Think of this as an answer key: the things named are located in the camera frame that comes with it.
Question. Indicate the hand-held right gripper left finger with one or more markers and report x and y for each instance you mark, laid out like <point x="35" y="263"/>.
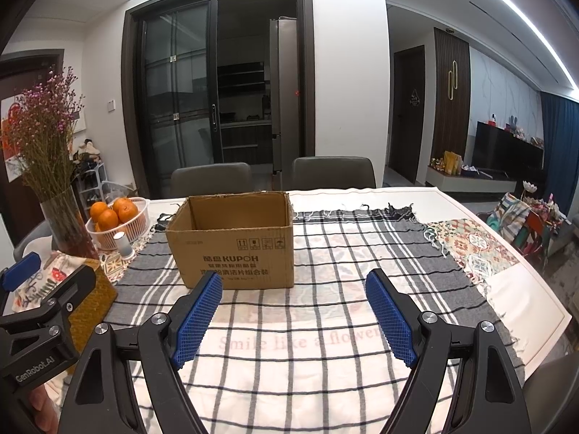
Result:
<point x="199" y="321"/>

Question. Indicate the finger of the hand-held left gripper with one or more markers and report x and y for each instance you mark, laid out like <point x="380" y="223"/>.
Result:
<point x="22" y="269"/>
<point x="74" y="282"/>

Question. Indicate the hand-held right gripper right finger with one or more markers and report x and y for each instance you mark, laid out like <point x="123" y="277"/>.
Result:
<point x="391" y="321"/>

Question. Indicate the brown cardboard box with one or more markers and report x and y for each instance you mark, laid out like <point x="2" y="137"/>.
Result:
<point x="235" y="244"/>

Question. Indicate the person's left hand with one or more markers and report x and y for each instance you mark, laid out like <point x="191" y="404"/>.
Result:
<point x="43" y="411"/>

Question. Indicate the floral printed cloth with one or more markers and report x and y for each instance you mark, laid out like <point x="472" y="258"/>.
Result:
<point x="59" y="271"/>

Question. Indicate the yellow woven mat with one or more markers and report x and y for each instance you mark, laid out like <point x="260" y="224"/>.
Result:
<point x="97" y="294"/>

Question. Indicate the glass vase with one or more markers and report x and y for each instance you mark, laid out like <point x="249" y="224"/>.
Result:
<point x="68" y="230"/>

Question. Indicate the small white cylinder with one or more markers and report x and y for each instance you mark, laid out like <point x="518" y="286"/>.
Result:
<point x="122" y="246"/>

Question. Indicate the grey plaid cloth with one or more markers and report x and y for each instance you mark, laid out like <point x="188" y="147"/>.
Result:
<point x="325" y="325"/>

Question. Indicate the orange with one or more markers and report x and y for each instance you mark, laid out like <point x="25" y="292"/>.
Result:
<point x="125" y="210"/>
<point x="98" y="210"/>
<point x="108" y="220"/>

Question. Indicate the white fruit basket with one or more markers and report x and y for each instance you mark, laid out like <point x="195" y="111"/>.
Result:
<point x="135" y="228"/>

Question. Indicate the white shoe rack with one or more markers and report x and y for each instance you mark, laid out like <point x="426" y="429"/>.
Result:
<point x="88" y="176"/>

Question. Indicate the patterned tablecloth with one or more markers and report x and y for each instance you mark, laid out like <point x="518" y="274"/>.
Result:
<point x="470" y="244"/>

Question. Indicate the dried flower bunch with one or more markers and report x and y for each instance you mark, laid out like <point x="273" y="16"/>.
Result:
<point x="43" y="135"/>

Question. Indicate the grey dining chair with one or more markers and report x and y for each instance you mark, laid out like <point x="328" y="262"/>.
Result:
<point x="210" y="181"/>
<point x="552" y="393"/>
<point x="334" y="174"/>

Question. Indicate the colourful striped cloth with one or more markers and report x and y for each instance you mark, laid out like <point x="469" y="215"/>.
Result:
<point x="511" y="221"/>

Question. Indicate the white television cabinet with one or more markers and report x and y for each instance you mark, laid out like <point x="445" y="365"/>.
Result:
<point x="475" y="185"/>

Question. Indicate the yellow boxes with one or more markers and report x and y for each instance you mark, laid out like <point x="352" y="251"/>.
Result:
<point x="452" y="162"/>

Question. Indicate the dark wooden door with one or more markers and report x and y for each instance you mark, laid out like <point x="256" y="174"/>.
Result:
<point x="407" y="135"/>

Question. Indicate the black television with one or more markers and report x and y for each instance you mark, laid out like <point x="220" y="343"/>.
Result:
<point x="506" y="149"/>

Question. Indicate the dark sliding glass door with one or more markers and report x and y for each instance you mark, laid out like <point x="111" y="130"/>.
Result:
<point x="176" y="90"/>

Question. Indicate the grey plush rabbit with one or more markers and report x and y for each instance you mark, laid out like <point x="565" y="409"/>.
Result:
<point x="515" y="123"/>

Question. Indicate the grey refrigerator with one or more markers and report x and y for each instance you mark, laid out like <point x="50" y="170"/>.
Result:
<point x="282" y="99"/>

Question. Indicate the blue curtain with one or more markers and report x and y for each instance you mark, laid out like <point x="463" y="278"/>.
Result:
<point x="561" y="153"/>

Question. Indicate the white light switch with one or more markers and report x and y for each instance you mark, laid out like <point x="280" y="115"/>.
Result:
<point x="111" y="105"/>

